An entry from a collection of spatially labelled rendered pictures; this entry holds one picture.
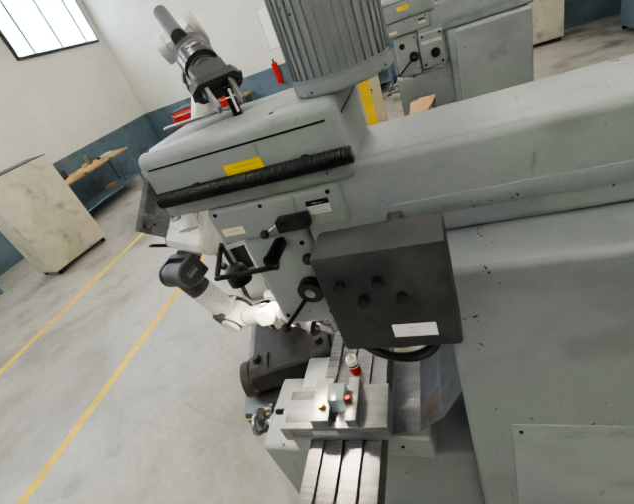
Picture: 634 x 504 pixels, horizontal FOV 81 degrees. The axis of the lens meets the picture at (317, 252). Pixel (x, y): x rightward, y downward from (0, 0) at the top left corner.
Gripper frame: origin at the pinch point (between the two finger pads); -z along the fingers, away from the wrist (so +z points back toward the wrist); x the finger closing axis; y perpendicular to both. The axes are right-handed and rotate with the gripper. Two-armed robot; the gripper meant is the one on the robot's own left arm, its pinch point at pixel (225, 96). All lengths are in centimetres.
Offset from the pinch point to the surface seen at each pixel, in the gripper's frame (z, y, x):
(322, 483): -83, -62, 27
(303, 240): -33.1, -16.5, 0.7
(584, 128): -55, 17, -40
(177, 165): -9.0, -2.9, 17.0
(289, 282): -36.1, -29.4, 7.1
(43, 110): 758, -570, 157
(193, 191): -15.8, -4.1, 17.0
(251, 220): -24.0, -12.4, 9.0
